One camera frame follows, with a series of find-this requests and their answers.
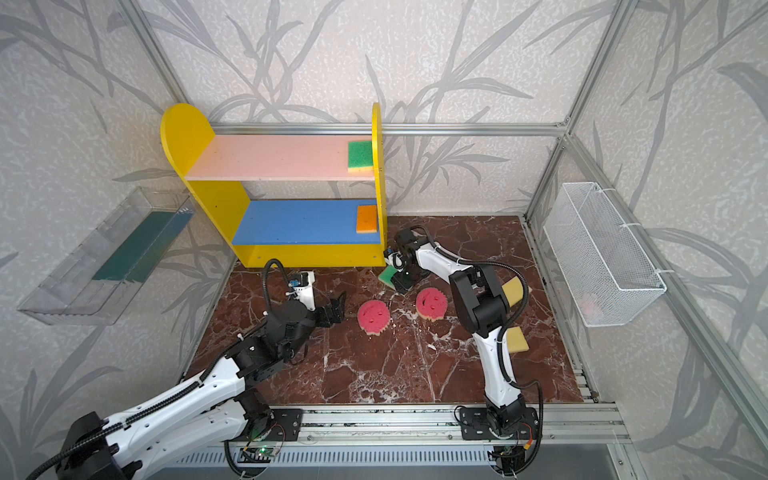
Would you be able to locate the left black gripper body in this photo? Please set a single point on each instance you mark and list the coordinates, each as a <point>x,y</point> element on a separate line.
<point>323,312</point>

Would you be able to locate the green top sponge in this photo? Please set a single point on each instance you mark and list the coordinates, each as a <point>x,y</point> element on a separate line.
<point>386,277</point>

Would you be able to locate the orange sponge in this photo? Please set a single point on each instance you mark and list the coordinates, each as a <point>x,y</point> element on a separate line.
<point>367,219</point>

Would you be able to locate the yellow sponge green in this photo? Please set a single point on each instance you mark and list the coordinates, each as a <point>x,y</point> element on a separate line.
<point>360,156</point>

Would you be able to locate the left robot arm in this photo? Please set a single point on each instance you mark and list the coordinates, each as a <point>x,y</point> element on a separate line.
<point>221,403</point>

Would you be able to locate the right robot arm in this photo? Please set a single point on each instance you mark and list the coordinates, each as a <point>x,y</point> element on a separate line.
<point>481,305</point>

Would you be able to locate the yellow shelf pink blue boards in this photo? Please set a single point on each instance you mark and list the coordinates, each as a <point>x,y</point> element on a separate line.
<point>300,232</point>

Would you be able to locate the pink round sponge right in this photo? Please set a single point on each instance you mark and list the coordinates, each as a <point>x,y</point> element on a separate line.
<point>431,304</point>

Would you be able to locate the pink round sponge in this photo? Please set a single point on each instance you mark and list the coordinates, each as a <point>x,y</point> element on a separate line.
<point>431,304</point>
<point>373,317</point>

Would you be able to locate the pink round sponge left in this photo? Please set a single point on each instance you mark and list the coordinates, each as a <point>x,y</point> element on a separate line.
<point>373,317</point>

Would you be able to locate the yellow sponge near right base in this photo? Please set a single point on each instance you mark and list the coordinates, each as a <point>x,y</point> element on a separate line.
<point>516,341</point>

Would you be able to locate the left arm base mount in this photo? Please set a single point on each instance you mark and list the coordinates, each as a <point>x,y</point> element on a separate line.
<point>278,425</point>

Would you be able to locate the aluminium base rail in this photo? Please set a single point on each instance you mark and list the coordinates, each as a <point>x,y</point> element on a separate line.
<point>414,426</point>

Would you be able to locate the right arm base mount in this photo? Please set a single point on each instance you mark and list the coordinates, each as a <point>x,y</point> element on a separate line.
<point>489,424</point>

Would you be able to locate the white wire mesh basket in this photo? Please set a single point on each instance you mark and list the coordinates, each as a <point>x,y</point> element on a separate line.
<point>609,275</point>

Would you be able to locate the clear plastic wall bin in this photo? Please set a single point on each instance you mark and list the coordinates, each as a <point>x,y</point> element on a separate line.
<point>95,283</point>

